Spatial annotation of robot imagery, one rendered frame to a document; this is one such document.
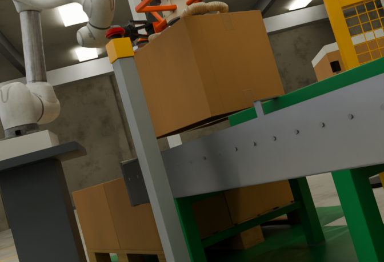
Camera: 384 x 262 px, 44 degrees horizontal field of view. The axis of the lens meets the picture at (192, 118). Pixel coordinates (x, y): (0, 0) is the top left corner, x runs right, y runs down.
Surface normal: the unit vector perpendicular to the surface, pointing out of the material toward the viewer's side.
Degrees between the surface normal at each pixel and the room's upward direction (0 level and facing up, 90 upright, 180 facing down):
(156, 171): 90
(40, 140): 90
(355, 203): 90
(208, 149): 90
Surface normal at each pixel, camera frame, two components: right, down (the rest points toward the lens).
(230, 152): -0.81, 0.18
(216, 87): 0.51, -0.21
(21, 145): 0.13, -0.12
